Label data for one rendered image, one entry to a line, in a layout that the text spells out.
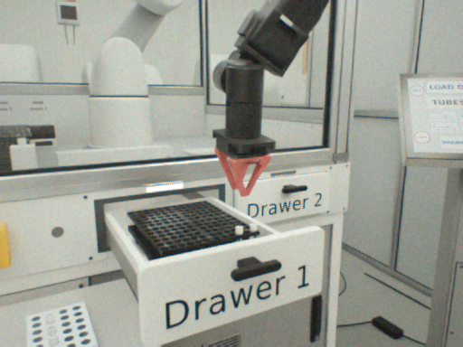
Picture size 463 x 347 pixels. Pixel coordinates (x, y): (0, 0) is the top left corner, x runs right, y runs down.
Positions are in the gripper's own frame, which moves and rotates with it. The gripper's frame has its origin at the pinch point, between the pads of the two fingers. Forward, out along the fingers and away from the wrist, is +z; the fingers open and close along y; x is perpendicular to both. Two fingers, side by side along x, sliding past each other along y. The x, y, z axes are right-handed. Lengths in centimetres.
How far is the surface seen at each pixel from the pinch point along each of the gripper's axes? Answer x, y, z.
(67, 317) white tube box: 28.5, 1.6, 18.0
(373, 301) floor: -123, 67, 113
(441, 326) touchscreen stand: -80, 6, 64
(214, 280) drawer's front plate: 10.0, -12.7, 7.0
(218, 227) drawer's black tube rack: 2.6, 2.8, 8.3
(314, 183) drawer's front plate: -33.3, 21.3, 11.9
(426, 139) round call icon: -67, 17, 2
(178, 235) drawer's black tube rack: 10.2, 2.3, 8.0
